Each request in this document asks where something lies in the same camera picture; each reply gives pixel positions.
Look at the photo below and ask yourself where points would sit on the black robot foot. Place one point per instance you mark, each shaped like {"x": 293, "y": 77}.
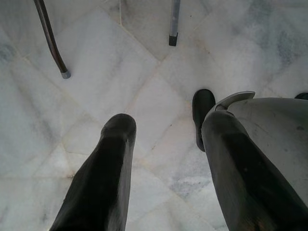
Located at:
{"x": 202, "y": 106}
{"x": 302, "y": 96}

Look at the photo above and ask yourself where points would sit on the black robot left foot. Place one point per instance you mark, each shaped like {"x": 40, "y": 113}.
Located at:
{"x": 202, "y": 106}

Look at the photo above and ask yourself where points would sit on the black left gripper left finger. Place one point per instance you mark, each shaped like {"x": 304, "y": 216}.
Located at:
{"x": 103, "y": 173}

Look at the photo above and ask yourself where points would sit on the silver clothes rack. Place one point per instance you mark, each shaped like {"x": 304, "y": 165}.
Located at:
{"x": 174, "y": 21}

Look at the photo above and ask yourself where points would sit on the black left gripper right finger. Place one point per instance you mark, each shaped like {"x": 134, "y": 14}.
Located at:
{"x": 240, "y": 180}

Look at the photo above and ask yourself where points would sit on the marble-pattern folding table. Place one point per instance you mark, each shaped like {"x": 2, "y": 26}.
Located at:
{"x": 49, "y": 36}

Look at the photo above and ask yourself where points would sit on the black robot right foot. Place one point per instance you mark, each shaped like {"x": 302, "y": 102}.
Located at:
{"x": 302, "y": 96}

